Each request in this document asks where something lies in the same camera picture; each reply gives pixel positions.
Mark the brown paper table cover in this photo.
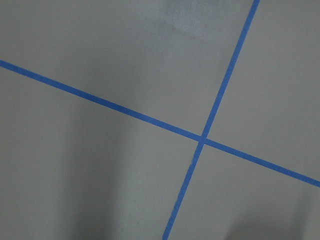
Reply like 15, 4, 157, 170
0, 0, 320, 240

